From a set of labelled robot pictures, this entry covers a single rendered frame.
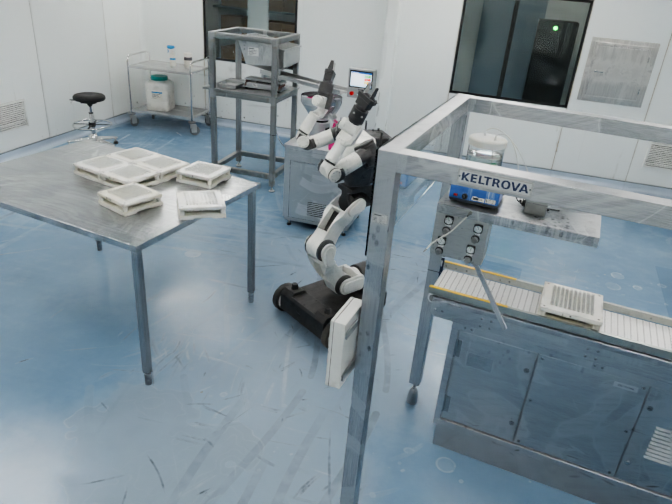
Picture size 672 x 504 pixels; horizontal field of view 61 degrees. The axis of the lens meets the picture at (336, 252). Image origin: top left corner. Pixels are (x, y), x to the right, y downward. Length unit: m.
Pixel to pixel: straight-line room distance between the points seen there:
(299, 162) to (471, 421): 2.82
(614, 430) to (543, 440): 0.31
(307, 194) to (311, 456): 2.66
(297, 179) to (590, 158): 3.90
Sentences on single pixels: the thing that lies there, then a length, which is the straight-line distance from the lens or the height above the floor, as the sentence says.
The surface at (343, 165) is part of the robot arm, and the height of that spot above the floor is 1.18.
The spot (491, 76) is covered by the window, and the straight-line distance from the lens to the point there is 7.35.
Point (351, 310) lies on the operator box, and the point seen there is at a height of 1.16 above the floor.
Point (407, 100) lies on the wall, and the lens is 7.51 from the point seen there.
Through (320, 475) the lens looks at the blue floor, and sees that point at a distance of 2.90.
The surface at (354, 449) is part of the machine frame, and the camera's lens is 2.26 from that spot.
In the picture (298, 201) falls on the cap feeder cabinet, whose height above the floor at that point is 0.26.
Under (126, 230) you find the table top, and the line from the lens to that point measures 3.08.
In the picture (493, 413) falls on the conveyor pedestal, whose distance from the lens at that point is 2.91.
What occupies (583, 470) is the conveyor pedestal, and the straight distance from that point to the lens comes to 3.02.
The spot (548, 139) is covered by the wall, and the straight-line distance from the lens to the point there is 7.48.
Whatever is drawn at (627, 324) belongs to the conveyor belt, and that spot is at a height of 0.89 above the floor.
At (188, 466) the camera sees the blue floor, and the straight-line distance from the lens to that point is 2.96.
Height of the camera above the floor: 2.16
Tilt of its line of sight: 27 degrees down
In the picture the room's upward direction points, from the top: 5 degrees clockwise
